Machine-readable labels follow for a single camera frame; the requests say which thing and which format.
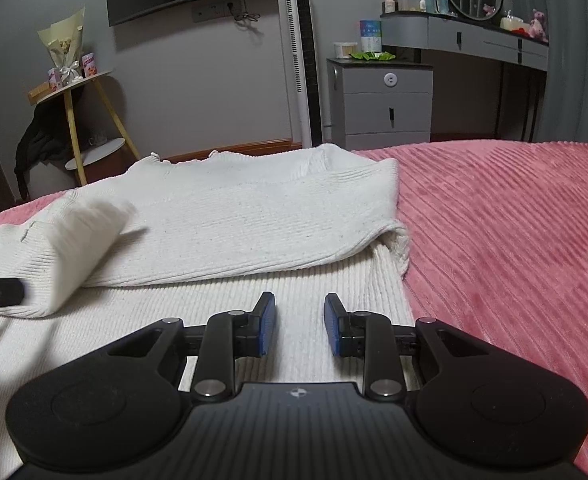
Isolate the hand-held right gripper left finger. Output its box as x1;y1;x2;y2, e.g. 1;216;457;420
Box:
106;291;278;403

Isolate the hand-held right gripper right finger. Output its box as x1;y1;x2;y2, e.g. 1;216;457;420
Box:
323;292;481;403

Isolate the white knit sweater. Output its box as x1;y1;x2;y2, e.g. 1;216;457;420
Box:
0;143;415;480

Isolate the white bin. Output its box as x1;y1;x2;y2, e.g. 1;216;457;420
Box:
26;157;82;199

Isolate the black garment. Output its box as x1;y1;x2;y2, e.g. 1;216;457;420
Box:
14;104;70;200

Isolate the pink ribbed blanket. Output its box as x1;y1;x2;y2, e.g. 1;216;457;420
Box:
0;140;588;480

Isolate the round yellow-legged side table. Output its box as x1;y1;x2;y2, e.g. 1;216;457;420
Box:
28;71;141;187

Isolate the grey drawer cabinet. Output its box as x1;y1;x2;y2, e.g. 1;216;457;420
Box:
326;56;434;151

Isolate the cream wrapped flower bouquet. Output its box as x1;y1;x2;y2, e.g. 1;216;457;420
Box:
36;7;86;86

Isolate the white tower fan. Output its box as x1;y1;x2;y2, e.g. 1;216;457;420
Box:
278;0;323;149

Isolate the blue and white canister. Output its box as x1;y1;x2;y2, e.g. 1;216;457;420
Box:
359;20;383;56

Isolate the grey vanity desk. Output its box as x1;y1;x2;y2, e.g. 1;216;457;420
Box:
379;10;550;142

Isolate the white jar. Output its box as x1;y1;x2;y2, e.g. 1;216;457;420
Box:
499;10;528;31

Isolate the grey curtain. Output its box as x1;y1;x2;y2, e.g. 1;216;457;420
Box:
504;0;588;147

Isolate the pink plush toy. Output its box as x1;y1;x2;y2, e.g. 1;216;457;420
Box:
526;8;549;43

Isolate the black power cable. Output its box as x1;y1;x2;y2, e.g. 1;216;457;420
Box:
226;0;261;25

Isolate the white wall power outlet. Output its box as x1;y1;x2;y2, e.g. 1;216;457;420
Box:
192;0;247;23

